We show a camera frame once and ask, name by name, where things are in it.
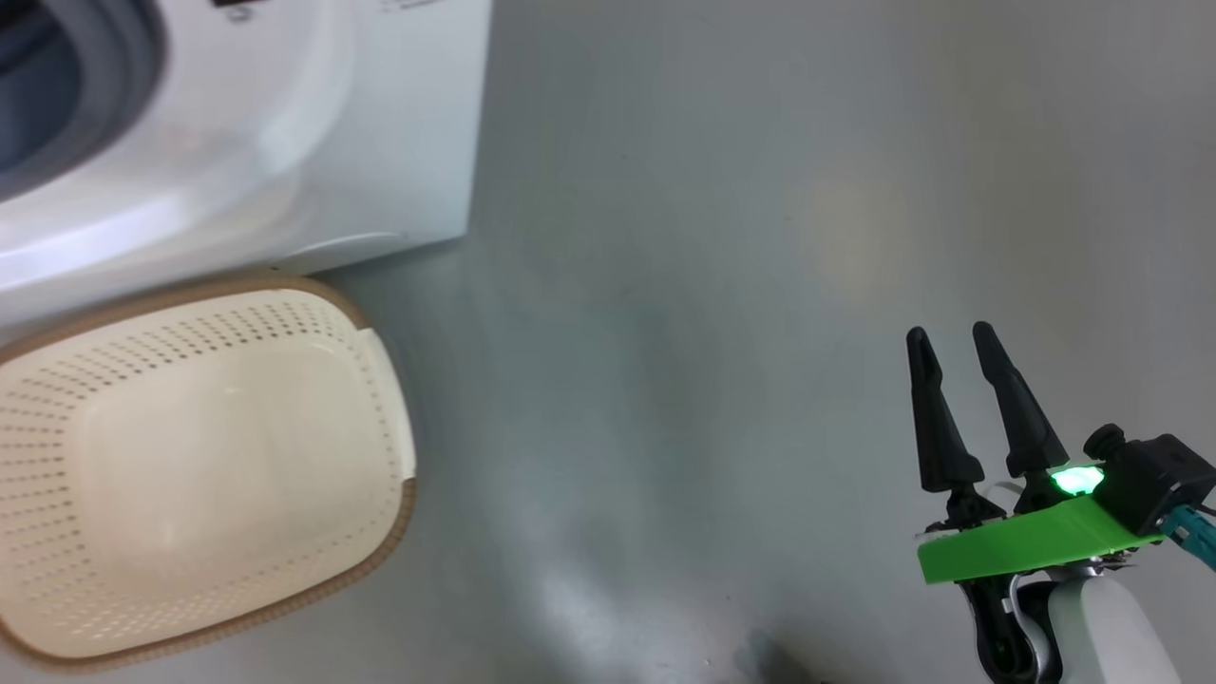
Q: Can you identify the cream perforated laundry basket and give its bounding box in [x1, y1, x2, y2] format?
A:
[0, 274, 419, 674]

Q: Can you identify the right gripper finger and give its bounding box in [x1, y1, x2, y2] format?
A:
[905, 327, 986, 493]
[971, 321, 1070, 479]

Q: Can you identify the teal camera cable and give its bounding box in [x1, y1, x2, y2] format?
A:
[1164, 503, 1216, 573]

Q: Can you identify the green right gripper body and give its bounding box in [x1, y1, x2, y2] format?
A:
[917, 464, 1165, 684]

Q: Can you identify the white front-load washing machine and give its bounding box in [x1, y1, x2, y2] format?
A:
[0, 0, 493, 329]

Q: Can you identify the round white filter cover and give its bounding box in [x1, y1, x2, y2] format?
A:
[269, 231, 411, 276]

